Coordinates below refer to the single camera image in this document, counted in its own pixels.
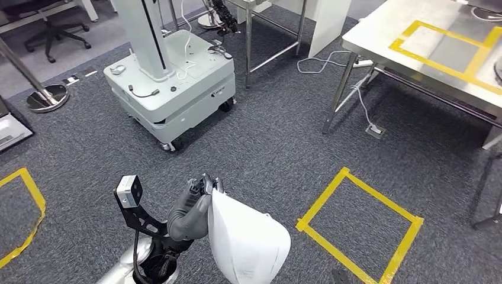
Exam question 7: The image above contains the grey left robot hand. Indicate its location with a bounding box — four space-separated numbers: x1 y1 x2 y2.
168 174 225 232

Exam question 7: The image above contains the white plastic part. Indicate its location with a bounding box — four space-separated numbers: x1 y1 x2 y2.
207 189 292 284

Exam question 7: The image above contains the steel workbench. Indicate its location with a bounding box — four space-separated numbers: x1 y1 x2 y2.
321 0 502 151

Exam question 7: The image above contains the yellow floor tape marking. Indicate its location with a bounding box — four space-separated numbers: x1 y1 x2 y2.
296 166 425 284
0 167 47 270

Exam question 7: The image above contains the steel table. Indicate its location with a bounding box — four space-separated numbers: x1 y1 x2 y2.
227 0 307 89

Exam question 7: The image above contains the grey floor socket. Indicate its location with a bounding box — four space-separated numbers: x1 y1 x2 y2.
365 124 387 140

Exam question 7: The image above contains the black office chair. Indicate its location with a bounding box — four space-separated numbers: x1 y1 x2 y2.
2 0 92 64

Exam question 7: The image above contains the wide yellow tape outline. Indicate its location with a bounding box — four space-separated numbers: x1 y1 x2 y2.
389 20 502 96

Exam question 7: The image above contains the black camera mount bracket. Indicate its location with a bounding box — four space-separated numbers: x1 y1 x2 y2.
114 188 169 238

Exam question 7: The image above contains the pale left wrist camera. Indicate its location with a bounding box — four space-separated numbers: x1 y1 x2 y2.
116 175 143 209

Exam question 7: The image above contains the black cable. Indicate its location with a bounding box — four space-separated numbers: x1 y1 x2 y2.
132 231 152 284

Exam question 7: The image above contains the chrome stanchion post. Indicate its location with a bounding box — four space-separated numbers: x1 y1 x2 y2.
0 37 70 114
197 0 225 31

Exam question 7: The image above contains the white cable coil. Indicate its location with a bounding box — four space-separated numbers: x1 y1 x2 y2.
470 5 502 22

